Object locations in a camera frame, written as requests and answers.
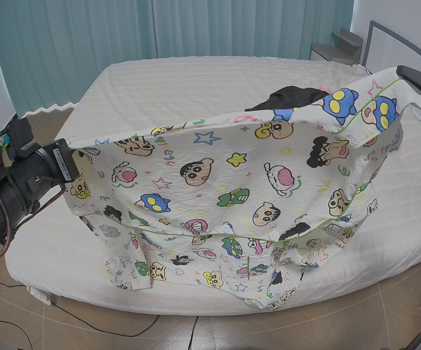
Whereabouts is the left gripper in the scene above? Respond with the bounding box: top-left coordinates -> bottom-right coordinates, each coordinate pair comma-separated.
32,139 -> 81,196

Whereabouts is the white printed pyjama top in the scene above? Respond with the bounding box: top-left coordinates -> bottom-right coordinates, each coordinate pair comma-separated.
65,68 -> 421,312

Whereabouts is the bed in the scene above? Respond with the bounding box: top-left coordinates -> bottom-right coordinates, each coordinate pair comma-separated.
5,20 -> 421,317

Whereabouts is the grey garment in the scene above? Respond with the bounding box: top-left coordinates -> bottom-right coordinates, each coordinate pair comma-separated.
392,122 -> 406,153

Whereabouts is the grey bedside table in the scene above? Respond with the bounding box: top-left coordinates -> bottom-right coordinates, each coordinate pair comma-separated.
311,28 -> 363,65

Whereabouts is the blue-green curtain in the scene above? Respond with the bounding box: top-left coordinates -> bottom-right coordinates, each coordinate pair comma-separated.
0,0 -> 153,119
151,0 -> 355,63

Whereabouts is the black garment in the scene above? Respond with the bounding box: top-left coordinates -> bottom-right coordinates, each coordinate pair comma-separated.
245,85 -> 330,112

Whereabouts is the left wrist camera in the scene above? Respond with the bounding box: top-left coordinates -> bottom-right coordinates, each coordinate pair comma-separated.
6,117 -> 38,161

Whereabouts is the black cable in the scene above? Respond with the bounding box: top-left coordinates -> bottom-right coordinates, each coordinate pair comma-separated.
0,301 -> 161,338
189,316 -> 199,350

